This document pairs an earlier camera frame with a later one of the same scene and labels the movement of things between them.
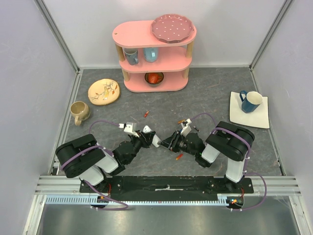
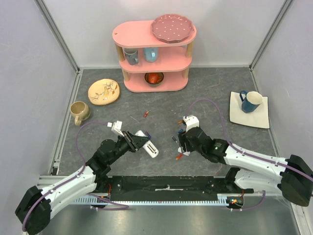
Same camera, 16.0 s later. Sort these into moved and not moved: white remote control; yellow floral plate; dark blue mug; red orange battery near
Moved: white remote control
Not moved: yellow floral plate; dark blue mug; red orange battery near
